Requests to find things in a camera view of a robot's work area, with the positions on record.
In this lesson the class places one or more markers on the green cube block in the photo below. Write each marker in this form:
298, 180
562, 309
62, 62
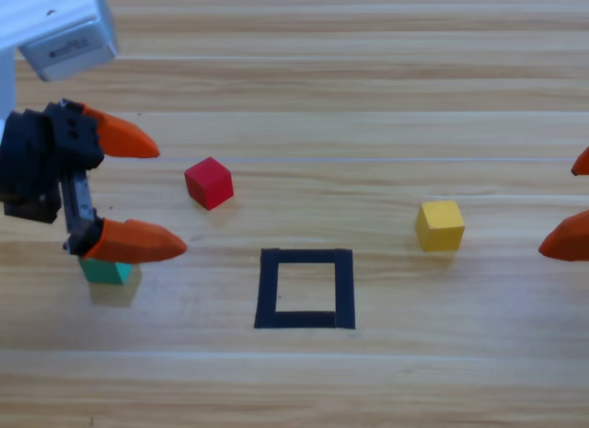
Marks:
103, 271

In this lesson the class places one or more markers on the red cube block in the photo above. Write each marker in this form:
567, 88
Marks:
209, 181

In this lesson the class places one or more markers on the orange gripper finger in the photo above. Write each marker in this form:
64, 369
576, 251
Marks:
582, 165
573, 239

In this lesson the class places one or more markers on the black tape square outline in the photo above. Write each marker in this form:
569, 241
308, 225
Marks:
345, 290

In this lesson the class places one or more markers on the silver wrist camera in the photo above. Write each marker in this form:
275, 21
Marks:
69, 50

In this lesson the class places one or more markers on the yellow cube block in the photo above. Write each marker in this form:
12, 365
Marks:
441, 225

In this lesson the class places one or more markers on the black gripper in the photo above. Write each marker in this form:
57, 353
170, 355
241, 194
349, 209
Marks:
27, 161

